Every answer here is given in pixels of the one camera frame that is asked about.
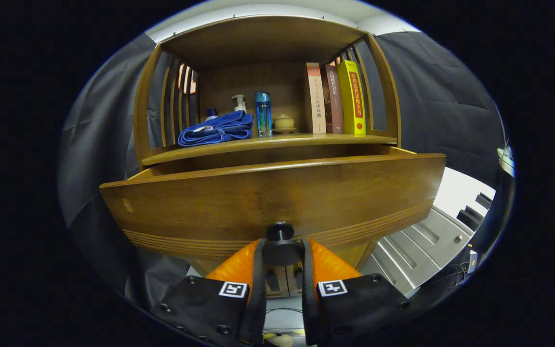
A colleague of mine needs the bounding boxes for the brown book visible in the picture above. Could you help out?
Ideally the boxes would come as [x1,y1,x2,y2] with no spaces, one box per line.
[320,64,344,134]

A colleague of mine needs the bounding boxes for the wooden countertop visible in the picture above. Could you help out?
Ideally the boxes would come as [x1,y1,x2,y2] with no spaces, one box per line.
[142,133,398,167]

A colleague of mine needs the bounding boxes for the white table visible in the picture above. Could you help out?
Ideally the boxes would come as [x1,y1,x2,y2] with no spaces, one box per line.
[434,166,496,220]

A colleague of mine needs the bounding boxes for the wooden cabinet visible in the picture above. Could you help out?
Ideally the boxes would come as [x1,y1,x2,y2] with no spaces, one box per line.
[99,14,447,299]

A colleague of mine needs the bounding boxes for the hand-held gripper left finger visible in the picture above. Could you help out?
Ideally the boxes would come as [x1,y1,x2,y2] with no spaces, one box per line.
[151,238,268,347]

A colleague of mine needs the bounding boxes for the tan lidded tea bowl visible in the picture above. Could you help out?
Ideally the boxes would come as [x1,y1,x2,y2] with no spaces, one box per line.
[272,114,298,134]

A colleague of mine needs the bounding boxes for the grey panelled door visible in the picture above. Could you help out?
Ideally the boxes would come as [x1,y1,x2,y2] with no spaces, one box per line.
[359,205,476,297]

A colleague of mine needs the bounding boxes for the wooden drawer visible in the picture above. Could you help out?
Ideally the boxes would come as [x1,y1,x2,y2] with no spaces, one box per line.
[99,145,447,265]

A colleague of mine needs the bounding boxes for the blue glass bottle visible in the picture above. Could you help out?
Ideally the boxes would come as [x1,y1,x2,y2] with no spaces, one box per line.
[255,92,272,138]

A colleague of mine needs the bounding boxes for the orange and white book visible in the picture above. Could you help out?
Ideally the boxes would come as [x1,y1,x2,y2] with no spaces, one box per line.
[305,63,327,134]

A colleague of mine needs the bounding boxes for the yellow book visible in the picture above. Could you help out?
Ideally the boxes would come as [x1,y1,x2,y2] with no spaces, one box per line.
[336,60,367,135]

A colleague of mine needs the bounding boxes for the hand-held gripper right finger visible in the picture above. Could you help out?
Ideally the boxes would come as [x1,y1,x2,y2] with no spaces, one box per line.
[301,238,410,347]

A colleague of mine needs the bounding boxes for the white desk lamp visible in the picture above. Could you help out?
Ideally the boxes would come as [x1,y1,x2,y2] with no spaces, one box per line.
[497,147,516,176]

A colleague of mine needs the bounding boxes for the black floor cable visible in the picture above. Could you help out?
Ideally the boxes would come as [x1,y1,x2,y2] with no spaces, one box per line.
[429,263,468,286]

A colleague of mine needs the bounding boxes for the blue towel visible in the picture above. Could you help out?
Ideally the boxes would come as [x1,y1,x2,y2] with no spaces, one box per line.
[177,110,255,147]

